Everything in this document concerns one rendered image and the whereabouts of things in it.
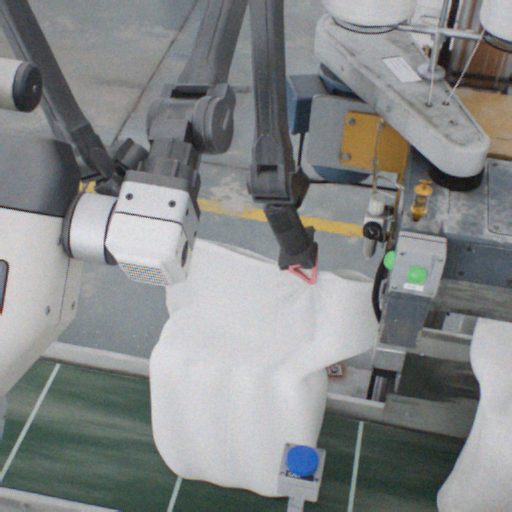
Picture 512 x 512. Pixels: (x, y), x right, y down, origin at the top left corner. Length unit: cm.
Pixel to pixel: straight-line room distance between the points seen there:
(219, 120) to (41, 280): 32
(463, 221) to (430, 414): 96
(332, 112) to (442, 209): 40
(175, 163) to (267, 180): 39
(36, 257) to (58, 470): 115
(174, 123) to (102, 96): 307
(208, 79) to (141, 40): 351
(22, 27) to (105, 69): 286
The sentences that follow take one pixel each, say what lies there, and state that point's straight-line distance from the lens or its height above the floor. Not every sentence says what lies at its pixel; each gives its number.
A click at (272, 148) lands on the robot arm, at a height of 135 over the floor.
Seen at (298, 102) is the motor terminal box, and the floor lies 129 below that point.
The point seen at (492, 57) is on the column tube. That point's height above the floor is 139.
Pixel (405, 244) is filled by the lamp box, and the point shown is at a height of 133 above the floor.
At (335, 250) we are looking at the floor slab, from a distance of 333.
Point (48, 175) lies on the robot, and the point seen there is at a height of 153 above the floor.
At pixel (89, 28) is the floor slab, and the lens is 484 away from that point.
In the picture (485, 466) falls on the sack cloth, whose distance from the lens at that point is 194.
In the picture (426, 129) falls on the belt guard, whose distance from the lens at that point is 144.
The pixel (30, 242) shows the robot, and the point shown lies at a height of 146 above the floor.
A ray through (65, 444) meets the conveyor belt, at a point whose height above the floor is 38.
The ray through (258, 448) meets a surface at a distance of 194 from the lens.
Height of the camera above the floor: 217
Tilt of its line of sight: 42 degrees down
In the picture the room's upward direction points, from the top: 4 degrees clockwise
